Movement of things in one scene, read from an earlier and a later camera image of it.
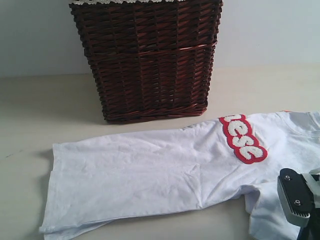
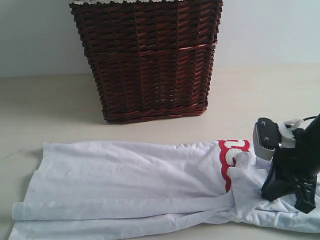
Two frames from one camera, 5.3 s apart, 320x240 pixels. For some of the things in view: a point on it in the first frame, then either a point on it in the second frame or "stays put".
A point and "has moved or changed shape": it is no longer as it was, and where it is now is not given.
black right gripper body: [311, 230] -> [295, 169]
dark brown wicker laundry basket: [152, 61] stays put
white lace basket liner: [119, 1] stays put
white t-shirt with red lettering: [232, 159] has moved or changed shape
